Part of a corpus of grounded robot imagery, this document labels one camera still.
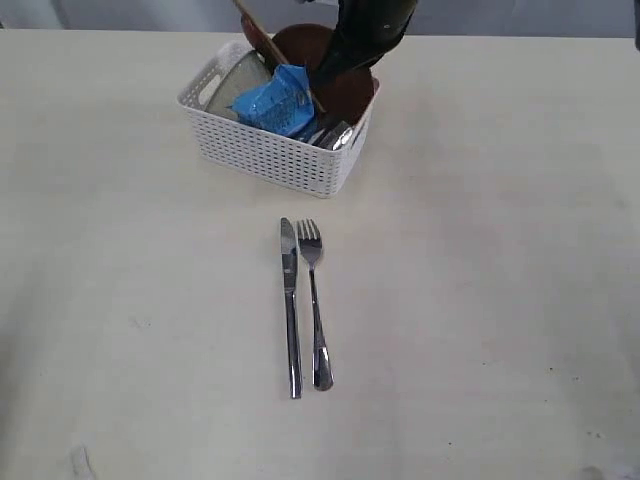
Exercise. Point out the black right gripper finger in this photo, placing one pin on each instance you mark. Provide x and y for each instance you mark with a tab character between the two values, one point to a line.
365	31

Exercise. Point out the brown round plate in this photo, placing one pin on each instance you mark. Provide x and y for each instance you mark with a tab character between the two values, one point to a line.
348	95

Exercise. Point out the brown wooden spoon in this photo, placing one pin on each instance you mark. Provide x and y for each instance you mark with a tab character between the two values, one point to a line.
257	40

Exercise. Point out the wooden chopstick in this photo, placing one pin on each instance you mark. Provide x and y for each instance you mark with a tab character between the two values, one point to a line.
280	57

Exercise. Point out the pale green ceramic bowl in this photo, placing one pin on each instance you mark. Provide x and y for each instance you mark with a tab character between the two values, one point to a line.
248	73

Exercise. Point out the steel table knife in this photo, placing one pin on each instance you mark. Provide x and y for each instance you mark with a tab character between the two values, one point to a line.
289	260

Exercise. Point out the blue chips bag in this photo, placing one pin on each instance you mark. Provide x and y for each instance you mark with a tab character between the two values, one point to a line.
282	106

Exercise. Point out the white plastic woven basket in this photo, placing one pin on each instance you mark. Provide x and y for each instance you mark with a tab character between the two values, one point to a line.
283	161

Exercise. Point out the steel fork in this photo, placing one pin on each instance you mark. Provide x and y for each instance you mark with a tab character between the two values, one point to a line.
311	249

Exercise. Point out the stainless steel cup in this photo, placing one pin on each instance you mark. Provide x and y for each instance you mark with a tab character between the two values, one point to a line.
326	133

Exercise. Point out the grey backdrop curtain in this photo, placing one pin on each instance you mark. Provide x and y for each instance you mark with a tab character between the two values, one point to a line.
166	15

